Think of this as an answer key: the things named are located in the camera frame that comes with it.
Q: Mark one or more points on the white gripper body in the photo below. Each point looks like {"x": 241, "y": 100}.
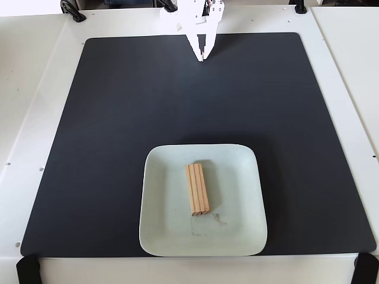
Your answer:
{"x": 196, "y": 29}

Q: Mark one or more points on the black rubber mat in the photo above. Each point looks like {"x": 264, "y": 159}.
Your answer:
{"x": 103, "y": 118}

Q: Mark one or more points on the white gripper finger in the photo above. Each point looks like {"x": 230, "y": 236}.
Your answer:
{"x": 194, "y": 44}
{"x": 210, "y": 38}

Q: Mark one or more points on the grooved wooden block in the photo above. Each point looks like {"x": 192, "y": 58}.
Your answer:
{"x": 198, "y": 189}

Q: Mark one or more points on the pale green square plate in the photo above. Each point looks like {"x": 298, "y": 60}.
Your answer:
{"x": 171, "y": 230}

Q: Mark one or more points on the black table clamp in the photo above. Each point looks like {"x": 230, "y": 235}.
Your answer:
{"x": 72, "y": 12}
{"x": 300, "y": 7}
{"x": 168, "y": 5}

